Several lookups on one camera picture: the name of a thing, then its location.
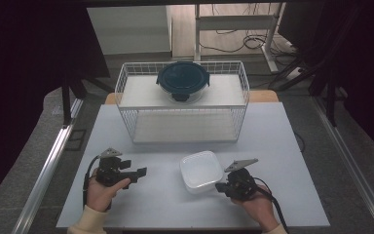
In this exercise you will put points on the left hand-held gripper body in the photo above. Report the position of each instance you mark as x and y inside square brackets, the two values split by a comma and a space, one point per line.
[108, 174]

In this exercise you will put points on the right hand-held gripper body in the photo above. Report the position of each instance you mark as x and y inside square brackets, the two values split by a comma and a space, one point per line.
[242, 185]

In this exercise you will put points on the square clear plastic container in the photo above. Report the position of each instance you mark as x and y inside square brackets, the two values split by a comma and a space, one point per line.
[199, 170]

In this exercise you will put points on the round container dark blue lid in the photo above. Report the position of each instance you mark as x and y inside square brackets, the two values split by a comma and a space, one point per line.
[183, 78]

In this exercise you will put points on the person's left hand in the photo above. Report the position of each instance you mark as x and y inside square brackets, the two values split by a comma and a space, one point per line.
[99, 196]

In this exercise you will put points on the person's right hand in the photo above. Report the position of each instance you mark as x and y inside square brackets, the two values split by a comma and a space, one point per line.
[259, 209]

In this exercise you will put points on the black metal stand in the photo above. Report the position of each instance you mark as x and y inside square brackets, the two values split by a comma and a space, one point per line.
[66, 104]
[329, 97]

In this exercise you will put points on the wooden table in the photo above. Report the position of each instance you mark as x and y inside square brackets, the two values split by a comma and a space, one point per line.
[263, 96]

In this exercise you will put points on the white cabinet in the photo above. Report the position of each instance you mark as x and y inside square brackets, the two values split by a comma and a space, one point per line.
[130, 29]

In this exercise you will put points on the aluminium rail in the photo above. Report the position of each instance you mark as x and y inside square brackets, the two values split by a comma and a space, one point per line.
[354, 169]
[45, 175]

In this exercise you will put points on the white metal desk frame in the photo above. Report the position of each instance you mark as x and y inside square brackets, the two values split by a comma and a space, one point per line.
[233, 22]

